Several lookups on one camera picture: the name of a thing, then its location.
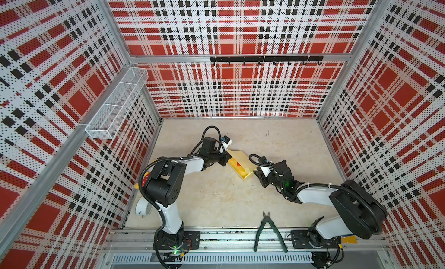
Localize yellow paper box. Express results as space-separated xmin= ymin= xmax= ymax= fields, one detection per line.
xmin=227 ymin=150 xmax=257 ymax=182

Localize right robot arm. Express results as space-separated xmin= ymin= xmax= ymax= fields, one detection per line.
xmin=249 ymin=154 xmax=388 ymax=248

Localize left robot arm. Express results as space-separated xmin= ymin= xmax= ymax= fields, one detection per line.
xmin=138 ymin=125 xmax=232 ymax=250

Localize yellow plush toy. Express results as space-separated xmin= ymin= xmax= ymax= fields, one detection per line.
xmin=134 ymin=171 xmax=151 ymax=190

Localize white alarm clock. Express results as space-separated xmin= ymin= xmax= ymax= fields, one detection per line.
xmin=135 ymin=197 xmax=153 ymax=217

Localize yellow card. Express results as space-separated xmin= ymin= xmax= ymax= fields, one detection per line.
xmin=341 ymin=235 xmax=358 ymax=244

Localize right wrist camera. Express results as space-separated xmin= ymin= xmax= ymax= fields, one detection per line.
xmin=260 ymin=166 xmax=273 ymax=177

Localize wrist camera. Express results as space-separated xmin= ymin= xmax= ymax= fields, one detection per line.
xmin=221 ymin=136 xmax=232 ymax=148
xmin=260 ymin=166 xmax=273 ymax=177

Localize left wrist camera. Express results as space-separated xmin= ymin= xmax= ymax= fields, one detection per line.
xmin=221 ymin=136 xmax=232 ymax=148

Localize green handled pliers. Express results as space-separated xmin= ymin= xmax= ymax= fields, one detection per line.
xmin=253 ymin=211 xmax=289 ymax=253

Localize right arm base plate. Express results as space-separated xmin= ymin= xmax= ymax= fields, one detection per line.
xmin=290 ymin=230 xmax=339 ymax=249

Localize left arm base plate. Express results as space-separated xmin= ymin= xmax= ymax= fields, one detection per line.
xmin=153 ymin=230 xmax=200 ymax=250

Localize white wire mesh basket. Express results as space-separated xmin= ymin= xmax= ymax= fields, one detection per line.
xmin=85 ymin=67 xmax=148 ymax=140

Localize black hook rail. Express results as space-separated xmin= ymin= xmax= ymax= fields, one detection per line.
xmin=210 ymin=55 xmax=324 ymax=64

